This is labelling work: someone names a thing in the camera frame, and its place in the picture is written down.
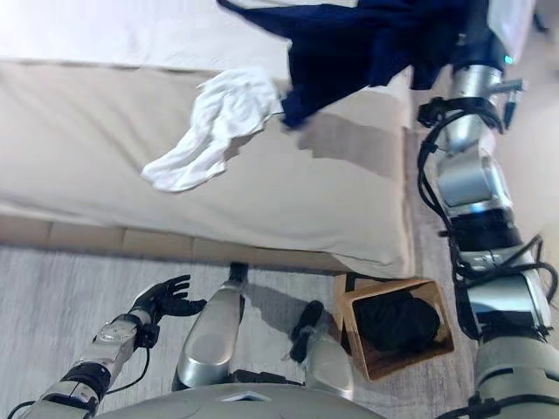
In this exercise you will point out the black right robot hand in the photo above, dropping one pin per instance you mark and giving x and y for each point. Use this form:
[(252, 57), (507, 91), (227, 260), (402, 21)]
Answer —
[(476, 48)]

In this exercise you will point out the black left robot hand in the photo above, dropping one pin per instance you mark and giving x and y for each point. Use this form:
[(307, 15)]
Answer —
[(170, 301)]

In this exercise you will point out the navy blue garment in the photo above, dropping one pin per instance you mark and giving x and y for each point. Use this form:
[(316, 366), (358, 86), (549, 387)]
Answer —
[(349, 43)]

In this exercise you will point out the black garment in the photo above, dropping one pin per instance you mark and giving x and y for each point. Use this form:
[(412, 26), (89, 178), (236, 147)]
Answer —
[(393, 323)]

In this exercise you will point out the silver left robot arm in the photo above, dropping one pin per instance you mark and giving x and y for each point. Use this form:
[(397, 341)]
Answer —
[(109, 340)]

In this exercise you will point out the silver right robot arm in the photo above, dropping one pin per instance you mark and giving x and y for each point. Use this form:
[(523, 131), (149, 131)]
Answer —
[(467, 179)]

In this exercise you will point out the large grey bed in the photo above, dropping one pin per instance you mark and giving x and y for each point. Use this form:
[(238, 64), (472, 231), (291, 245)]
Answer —
[(87, 153)]

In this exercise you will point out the brown wicker basket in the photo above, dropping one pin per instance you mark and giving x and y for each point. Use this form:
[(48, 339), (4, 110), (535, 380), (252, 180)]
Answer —
[(393, 366)]

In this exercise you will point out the silver left robot leg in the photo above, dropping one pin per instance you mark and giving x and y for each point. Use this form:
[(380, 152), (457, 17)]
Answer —
[(209, 331)]

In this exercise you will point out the silver robot leg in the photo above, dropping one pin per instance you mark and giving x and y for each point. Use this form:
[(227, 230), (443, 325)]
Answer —
[(209, 331), (327, 362)]

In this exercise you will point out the grey robot torso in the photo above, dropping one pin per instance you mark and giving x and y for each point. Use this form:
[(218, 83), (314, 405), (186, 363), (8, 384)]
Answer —
[(240, 406)]

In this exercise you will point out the silver right robot leg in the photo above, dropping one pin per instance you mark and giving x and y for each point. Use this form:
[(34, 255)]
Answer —
[(327, 362)]

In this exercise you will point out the white garment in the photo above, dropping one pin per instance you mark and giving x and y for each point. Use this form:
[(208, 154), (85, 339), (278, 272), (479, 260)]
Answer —
[(209, 122)]

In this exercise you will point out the white duvet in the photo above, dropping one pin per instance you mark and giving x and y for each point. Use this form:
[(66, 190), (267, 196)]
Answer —
[(131, 30)]

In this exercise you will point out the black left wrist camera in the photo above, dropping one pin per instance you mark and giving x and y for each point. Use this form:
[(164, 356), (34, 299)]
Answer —
[(149, 336)]

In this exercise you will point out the beige upholstered bed frame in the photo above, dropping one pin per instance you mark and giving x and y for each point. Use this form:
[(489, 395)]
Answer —
[(131, 242)]

